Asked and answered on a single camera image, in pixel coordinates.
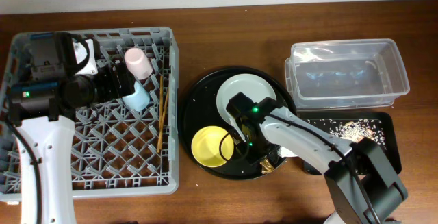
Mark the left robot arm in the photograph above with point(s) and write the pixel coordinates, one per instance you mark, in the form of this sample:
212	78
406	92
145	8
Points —
41	114

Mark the pink cup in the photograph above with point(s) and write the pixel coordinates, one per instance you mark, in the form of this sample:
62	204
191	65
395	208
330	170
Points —
138	63

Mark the pile of food scraps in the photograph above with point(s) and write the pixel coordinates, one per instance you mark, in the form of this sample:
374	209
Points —
357	130

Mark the grey plate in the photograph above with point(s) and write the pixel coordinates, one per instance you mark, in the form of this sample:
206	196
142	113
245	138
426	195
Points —
252	86

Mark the wooden chopstick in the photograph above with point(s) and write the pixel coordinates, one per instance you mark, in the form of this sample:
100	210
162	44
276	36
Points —
165	111
161	106

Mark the grey dishwasher rack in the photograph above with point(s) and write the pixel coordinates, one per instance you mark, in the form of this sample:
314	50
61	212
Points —
114	151

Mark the white tissue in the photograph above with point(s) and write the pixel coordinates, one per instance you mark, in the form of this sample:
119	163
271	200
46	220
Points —
286	153

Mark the yellow bowl with food scraps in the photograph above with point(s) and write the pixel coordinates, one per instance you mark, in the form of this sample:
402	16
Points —
206	147

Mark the blue cup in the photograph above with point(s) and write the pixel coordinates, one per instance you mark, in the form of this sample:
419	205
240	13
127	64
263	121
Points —
139	100

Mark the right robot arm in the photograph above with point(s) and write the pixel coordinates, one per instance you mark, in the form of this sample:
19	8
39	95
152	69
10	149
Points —
364	186

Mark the clear plastic bin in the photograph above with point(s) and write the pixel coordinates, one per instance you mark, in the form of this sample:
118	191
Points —
345	74

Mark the brown snack wrapper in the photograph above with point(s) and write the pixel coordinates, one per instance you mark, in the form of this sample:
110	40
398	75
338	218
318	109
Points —
266	166

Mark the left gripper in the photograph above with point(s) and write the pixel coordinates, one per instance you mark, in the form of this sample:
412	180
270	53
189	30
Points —
120	80

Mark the round black tray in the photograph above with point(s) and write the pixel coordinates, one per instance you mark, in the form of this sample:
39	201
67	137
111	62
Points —
198	110

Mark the black rectangular tray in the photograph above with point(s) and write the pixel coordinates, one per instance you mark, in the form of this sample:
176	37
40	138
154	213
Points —
325	120

